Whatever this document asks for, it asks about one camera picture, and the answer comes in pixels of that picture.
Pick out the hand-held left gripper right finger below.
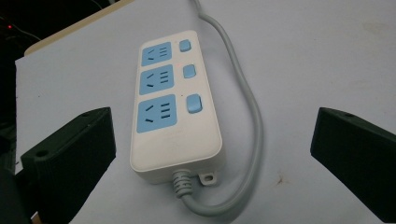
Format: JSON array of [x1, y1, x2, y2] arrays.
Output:
[[309, 106, 396, 224]]

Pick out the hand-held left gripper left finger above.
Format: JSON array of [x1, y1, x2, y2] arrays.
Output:
[[20, 106, 117, 224]]

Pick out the white power strip blue sockets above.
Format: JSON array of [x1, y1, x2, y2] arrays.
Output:
[[129, 30, 223, 188]]

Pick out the grey power strip cable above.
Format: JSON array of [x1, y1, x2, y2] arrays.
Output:
[[172, 0, 264, 217]]

